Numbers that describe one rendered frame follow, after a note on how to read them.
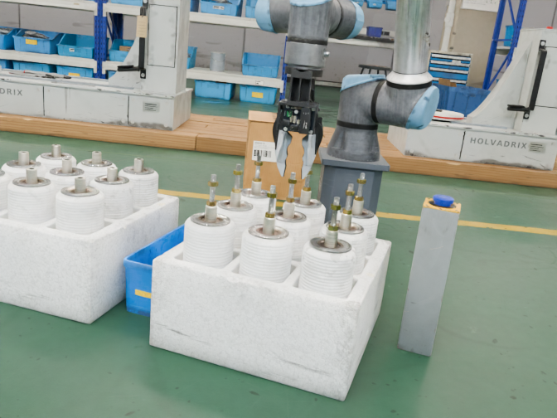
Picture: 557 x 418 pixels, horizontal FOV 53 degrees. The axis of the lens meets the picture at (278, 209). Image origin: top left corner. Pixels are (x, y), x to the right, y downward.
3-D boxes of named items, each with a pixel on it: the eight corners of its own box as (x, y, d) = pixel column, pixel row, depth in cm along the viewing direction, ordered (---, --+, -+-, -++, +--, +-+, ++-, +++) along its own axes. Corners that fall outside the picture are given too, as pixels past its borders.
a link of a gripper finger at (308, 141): (298, 184, 107) (297, 135, 104) (302, 177, 112) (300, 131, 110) (315, 183, 106) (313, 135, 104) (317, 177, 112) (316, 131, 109)
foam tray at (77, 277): (51, 235, 159) (50, 172, 154) (176, 261, 150) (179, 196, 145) (-66, 285, 123) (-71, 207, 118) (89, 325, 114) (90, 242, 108)
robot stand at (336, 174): (307, 240, 177) (318, 147, 169) (365, 245, 177) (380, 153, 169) (309, 262, 159) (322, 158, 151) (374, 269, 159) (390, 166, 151)
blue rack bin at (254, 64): (244, 72, 597) (245, 51, 591) (279, 75, 597) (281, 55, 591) (239, 75, 549) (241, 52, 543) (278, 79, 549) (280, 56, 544)
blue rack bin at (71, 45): (75, 54, 596) (75, 33, 590) (110, 58, 596) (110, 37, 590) (55, 55, 548) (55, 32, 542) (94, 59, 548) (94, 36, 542)
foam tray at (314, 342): (230, 275, 144) (235, 209, 139) (380, 312, 133) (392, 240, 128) (148, 345, 109) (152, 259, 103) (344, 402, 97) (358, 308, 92)
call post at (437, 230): (400, 333, 124) (425, 198, 115) (433, 342, 122) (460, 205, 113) (396, 348, 117) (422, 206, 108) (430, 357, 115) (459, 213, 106)
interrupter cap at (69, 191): (75, 186, 120) (75, 183, 120) (106, 191, 118) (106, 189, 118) (52, 194, 113) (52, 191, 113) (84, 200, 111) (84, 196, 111)
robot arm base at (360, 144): (325, 148, 167) (329, 114, 164) (375, 153, 167) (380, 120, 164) (328, 157, 152) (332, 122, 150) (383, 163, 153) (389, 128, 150)
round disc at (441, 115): (404, 113, 334) (405, 104, 333) (454, 118, 334) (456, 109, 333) (414, 119, 305) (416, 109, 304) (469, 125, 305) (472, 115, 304)
